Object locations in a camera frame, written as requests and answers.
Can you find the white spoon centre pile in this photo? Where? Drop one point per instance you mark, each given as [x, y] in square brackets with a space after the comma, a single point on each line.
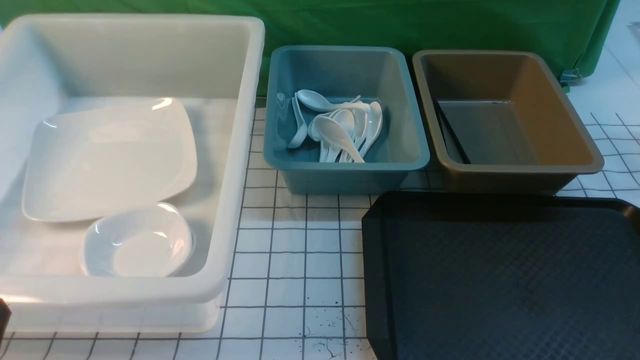
[332, 155]

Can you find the white spoon far left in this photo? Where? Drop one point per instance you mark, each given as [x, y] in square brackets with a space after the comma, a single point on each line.
[302, 127]

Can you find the white spoon top of pile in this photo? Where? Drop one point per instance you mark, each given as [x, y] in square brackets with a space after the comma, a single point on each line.
[317, 102]

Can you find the white ceramic soup spoon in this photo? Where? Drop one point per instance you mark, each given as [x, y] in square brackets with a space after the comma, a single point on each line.
[335, 136]

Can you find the white spoon far right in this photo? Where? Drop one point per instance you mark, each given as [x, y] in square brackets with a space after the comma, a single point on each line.
[373, 128]

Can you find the metal binder clip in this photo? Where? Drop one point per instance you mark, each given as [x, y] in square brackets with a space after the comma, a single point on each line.
[570, 77]

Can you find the white square rice plate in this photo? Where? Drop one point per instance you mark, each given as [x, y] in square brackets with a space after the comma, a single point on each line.
[86, 165]

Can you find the green backdrop cloth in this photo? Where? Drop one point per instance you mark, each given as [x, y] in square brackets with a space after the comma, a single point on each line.
[567, 34]

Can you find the black chopsticks pair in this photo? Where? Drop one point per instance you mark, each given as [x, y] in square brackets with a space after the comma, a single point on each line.
[445, 126]

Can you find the blue plastic bin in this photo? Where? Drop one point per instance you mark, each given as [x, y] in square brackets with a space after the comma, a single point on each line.
[340, 74]

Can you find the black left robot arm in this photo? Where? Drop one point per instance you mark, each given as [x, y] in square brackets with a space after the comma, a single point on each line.
[5, 314]

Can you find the black serving tray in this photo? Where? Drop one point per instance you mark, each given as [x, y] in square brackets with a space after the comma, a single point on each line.
[454, 276]

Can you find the white round spoon behind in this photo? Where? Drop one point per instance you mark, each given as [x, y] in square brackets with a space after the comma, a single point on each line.
[312, 131]

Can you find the brown plastic bin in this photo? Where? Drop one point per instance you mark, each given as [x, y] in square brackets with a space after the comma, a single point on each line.
[517, 126]

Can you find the white bowl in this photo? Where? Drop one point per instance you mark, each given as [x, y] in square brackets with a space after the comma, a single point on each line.
[150, 241]

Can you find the large white plastic bin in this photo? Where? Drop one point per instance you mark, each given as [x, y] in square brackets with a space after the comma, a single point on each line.
[54, 64]

